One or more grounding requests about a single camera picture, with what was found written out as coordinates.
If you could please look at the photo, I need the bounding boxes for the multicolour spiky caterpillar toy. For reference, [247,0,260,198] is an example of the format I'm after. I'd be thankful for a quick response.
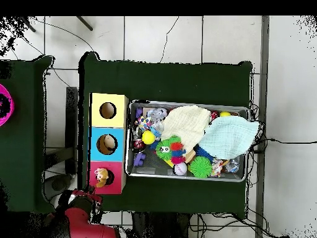
[168,135,187,165]

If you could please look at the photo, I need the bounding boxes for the purple plastic toy piece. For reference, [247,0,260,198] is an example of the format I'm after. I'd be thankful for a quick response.
[133,152,147,167]

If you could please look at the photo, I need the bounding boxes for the mint green muslin cloth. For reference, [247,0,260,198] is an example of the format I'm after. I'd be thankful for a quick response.
[198,115,260,160]

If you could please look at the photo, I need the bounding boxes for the black floor cable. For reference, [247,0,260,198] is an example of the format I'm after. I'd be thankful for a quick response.
[254,138,317,145]

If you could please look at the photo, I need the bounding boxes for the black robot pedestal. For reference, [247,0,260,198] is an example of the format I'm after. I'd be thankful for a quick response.
[132,211,191,238]

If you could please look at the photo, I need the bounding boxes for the yellow tennis-style ball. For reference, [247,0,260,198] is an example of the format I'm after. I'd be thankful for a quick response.
[141,130,156,145]

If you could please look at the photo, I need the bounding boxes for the black tripod leg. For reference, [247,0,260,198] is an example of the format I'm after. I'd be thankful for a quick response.
[75,15,93,32]
[18,15,37,33]

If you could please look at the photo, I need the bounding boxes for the pink plastic bowl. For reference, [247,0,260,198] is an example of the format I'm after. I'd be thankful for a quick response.
[0,83,15,127]

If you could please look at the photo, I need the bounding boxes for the wooden box with three holes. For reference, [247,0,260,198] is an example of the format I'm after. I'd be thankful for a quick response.
[87,92,129,195]

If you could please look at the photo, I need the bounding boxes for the white baseball with red stitching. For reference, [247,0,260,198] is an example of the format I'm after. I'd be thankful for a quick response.
[173,162,188,176]

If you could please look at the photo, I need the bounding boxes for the silver wire mesh bin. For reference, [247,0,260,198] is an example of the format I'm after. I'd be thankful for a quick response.
[124,99,251,183]

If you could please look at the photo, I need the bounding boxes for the orange plush toy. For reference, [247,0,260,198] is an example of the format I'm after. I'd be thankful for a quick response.
[94,167,110,188]

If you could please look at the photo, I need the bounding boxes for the dark green table cloth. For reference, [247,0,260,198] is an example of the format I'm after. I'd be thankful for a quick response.
[77,51,253,219]

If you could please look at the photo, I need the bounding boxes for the black upright panel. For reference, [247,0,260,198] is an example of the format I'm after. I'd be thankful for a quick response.
[65,86,79,174]

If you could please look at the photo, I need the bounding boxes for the clear plastic bottle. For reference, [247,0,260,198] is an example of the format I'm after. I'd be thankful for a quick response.
[149,122,165,139]

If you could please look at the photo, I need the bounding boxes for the cream muslin cloth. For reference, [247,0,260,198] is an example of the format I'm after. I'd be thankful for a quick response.
[160,104,212,154]

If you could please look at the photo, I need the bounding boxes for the green spiky rubber ball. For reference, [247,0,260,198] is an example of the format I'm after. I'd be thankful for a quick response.
[189,156,213,179]
[155,138,175,161]

